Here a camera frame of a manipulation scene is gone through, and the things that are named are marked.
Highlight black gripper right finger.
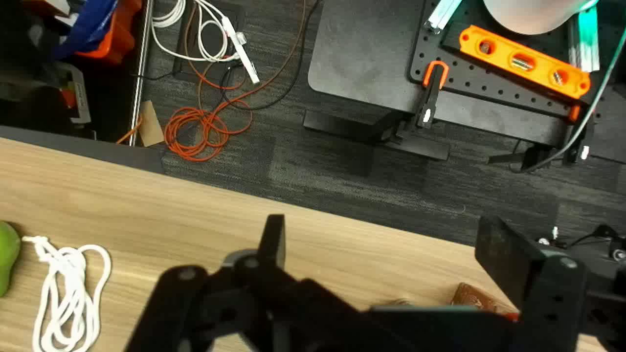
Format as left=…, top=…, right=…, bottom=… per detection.
left=475, top=215, right=626, bottom=352

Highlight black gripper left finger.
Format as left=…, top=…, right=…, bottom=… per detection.
left=123, top=213, right=407, bottom=352

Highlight cardboard piece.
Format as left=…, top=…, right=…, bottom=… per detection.
left=137, top=98, right=168, bottom=148

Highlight green fruit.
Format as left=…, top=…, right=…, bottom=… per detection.
left=0, top=221, right=23, bottom=299

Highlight orange spirit level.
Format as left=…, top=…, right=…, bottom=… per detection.
left=456, top=23, right=595, bottom=103

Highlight black pegboard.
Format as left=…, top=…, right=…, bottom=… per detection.
left=409, top=17, right=593, bottom=125

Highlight white metal rod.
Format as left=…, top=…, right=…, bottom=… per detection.
left=127, top=0, right=152, bottom=146

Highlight pale teal tube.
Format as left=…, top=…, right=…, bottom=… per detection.
left=426, top=0, right=465, bottom=33
left=565, top=6, right=602, bottom=74

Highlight white round dome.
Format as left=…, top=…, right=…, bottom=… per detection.
left=481, top=0, right=589, bottom=37

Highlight blue and orange bag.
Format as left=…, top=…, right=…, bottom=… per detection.
left=55, top=0, right=145, bottom=66

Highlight white rope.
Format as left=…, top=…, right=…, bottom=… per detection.
left=21, top=234, right=113, bottom=352

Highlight orange cable coil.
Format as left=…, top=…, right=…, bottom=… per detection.
left=115, top=0, right=321, bottom=164

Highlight green cable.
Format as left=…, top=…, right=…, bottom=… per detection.
left=524, top=31, right=626, bottom=174

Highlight white charger cable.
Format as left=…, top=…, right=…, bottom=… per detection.
left=151, top=0, right=262, bottom=86

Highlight orange-handled black clamp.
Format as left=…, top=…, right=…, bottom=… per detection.
left=415, top=58, right=452, bottom=129

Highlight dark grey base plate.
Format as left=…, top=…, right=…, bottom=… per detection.
left=305, top=0, right=432, bottom=105

